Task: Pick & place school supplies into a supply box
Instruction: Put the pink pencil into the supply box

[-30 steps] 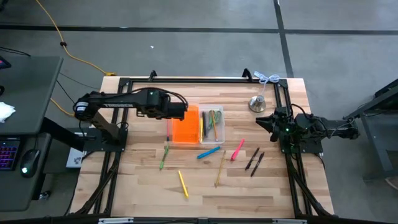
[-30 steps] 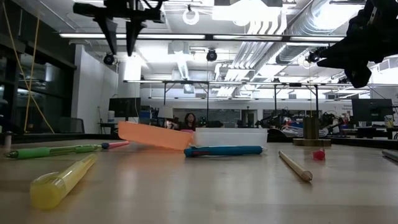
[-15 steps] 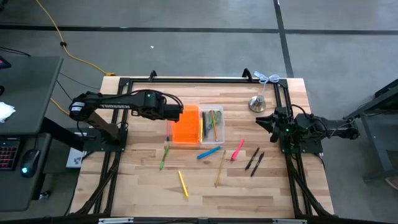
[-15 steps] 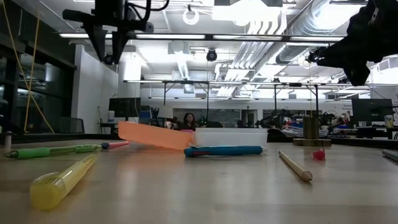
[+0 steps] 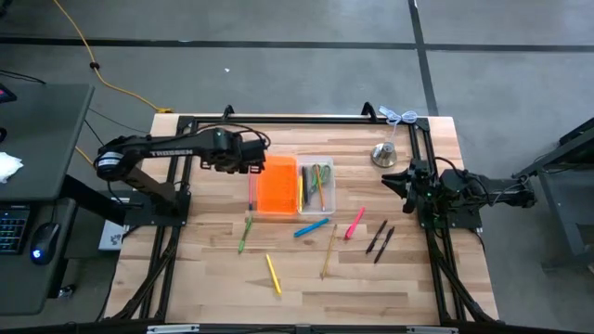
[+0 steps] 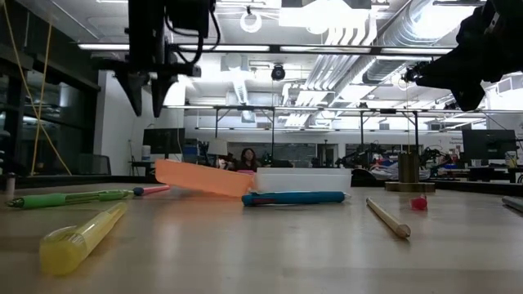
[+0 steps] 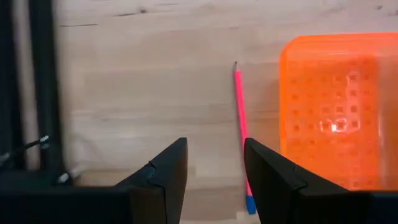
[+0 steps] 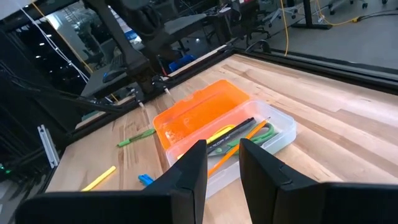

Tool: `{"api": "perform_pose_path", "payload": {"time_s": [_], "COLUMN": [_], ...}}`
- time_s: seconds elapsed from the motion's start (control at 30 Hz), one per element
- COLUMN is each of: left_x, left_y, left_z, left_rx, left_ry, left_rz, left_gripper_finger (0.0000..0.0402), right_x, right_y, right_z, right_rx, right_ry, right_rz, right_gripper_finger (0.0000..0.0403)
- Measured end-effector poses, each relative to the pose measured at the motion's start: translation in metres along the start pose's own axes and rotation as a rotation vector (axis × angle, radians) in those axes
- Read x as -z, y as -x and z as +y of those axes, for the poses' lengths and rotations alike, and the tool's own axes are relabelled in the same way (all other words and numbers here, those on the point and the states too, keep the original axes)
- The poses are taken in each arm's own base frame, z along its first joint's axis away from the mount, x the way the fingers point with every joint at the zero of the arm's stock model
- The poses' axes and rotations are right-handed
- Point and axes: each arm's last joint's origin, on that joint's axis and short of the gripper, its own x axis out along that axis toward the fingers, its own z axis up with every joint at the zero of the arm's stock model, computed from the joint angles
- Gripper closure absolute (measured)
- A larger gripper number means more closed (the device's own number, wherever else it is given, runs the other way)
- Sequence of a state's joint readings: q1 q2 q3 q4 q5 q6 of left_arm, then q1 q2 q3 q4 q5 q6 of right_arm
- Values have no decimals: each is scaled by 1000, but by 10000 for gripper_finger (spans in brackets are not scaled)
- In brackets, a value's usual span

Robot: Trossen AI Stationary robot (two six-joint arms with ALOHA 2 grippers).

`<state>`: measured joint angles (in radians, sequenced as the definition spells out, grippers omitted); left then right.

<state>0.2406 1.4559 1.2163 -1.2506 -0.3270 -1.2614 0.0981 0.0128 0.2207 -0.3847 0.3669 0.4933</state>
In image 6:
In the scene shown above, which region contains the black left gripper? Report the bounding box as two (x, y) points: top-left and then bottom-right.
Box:
(92, 0), (202, 118)

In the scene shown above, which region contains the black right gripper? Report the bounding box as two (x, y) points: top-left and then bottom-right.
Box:
(415, 0), (523, 112)

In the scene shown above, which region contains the pink pen blue tip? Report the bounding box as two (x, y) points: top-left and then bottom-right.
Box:
(132, 184), (172, 198)

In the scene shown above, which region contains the clear plastic box orange lid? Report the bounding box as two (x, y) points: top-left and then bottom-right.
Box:
(154, 158), (353, 198)

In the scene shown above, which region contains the pink highlighter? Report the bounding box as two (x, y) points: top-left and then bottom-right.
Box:
(409, 194), (429, 212)

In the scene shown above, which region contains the green pen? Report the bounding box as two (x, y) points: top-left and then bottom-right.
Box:
(5, 189), (135, 211)

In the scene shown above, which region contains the black monitor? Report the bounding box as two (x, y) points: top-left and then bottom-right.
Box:
(461, 128), (518, 161)
(142, 127), (186, 161)

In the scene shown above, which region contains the white lamp shade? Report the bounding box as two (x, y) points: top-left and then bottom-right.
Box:
(207, 137), (229, 157)

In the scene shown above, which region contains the grey office chair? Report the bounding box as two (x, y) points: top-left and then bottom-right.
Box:
(76, 153), (113, 177)

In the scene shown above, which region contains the person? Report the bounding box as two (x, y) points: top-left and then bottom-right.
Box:
(235, 147), (259, 172)

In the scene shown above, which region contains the black beam with light strips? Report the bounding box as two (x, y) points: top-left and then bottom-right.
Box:
(77, 42), (454, 57)

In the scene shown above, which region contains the natural wood pencil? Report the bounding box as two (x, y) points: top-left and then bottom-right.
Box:
(364, 196), (413, 240)

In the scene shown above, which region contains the yellow highlighter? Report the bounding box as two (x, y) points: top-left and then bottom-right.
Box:
(38, 201), (129, 277)

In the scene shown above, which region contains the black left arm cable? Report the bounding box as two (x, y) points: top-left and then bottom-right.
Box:
(162, 6), (222, 65)

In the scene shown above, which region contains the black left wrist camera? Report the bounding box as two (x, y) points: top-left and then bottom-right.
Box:
(168, 0), (217, 38)

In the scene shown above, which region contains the silver ventilation duct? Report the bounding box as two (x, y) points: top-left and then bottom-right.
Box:
(361, 0), (475, 85)

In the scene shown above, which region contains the black aluminium table frame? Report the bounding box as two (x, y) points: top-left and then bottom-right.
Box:
(0, 174), (523, 197)

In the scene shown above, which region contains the yellow extension cable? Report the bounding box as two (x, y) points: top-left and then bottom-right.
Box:
(2, 0), (74, 177)

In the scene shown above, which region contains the white cable ring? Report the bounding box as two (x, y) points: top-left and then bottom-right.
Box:
(239, 11), (263, 34)

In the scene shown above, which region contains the small white post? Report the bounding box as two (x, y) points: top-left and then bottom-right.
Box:
(5, 171), (17, 197)

